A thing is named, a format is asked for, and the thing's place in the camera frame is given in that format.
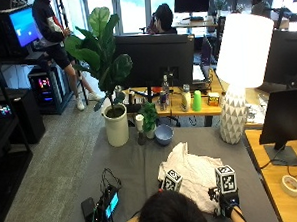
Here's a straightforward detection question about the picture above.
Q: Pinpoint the white marker cube right glove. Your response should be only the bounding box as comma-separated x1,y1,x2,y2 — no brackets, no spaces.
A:
213,164,238,196

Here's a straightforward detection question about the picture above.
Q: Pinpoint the yellow box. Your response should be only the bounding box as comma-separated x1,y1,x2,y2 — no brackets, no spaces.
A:
207,91,221,108

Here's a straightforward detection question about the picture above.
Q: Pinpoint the blue bowl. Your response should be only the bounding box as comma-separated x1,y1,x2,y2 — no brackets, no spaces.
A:
153,123,175,147

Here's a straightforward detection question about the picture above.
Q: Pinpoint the clear water bottle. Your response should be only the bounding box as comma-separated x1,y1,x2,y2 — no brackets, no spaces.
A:
160,74,172,106

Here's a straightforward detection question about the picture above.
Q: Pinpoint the black monitor cable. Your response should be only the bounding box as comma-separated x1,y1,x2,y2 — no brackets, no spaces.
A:
258,139,297,183

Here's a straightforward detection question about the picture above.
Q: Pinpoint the black shelf rack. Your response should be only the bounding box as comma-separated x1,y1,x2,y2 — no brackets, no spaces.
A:
0,69,38,222

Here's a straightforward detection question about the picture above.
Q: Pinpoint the black power pack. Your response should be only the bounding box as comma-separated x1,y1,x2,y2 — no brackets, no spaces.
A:
80,196,98,222

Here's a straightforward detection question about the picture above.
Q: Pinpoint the monitor with blue screen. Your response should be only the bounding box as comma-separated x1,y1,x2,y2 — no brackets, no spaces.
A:
0,4,43,59

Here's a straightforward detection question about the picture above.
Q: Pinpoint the person's right hand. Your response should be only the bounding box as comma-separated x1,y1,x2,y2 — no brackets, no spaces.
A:
208,185,242,220

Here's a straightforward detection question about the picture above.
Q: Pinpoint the black device with lit screen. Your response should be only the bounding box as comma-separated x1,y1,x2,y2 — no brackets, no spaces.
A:
97,185,122,222

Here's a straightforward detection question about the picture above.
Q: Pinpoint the computer tower with coloured lights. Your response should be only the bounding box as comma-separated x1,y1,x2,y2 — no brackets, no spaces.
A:
26,62,74,117

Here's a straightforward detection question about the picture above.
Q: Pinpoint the white cloth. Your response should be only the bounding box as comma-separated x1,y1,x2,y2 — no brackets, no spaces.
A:
155,139,228,219

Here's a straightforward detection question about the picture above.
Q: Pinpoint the black monitor with wide back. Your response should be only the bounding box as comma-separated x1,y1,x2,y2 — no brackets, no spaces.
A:
259,27,297,93

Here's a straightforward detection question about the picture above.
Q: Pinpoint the black monitor seen from behind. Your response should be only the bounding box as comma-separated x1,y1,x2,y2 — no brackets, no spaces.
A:
111,30,199,106

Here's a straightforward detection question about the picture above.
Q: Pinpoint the white marker cube left glove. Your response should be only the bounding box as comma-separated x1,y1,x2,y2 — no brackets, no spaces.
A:
160,168,185,193

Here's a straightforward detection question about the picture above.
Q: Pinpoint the wooden desk with black edge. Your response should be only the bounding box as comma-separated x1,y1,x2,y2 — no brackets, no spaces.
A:
244,126,297,222

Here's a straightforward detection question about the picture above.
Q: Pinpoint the roll of white tape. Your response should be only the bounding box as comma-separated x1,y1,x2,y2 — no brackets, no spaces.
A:
280,173,297,199

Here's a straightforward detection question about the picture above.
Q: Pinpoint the distant black monitor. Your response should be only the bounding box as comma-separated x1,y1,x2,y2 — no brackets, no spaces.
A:
173,0,213,16

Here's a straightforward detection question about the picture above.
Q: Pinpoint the open laptop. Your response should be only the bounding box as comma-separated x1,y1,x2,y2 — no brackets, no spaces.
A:
190,35,216,87

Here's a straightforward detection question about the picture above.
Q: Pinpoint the long wooden desk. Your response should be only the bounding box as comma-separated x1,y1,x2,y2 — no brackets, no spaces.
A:
128,66,271,137

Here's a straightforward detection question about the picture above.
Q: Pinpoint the white marker cube glove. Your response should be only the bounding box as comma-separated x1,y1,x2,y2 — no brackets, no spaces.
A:
160,168,185,193
213,164,238,196

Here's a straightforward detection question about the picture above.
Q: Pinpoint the large leafy plant white pot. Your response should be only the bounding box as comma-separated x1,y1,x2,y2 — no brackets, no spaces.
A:
61,5,138,150

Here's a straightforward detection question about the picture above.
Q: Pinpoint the green plastic cup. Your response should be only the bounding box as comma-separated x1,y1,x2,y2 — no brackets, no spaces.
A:
190,89,204,113

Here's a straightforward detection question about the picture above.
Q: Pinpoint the black cable bundle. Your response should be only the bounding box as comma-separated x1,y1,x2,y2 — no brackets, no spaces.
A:
98,166,124,195

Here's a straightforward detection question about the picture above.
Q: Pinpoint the white table lamp patterned base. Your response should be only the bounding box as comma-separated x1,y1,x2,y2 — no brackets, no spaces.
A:
212,10,281,146

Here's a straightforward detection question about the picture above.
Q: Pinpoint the small green plant white pot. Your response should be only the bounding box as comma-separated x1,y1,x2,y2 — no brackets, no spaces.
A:
138,100,161,140

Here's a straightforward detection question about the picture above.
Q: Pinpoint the dark drink can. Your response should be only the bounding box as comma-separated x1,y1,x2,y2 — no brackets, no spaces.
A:
157,89,168,111

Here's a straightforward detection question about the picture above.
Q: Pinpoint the small white-capped dark bottle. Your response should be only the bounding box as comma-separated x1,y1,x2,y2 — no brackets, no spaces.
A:
135,113,147,147

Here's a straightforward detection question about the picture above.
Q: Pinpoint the black monitor on square stand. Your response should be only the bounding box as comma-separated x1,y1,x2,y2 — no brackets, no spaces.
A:
256,88,297,170

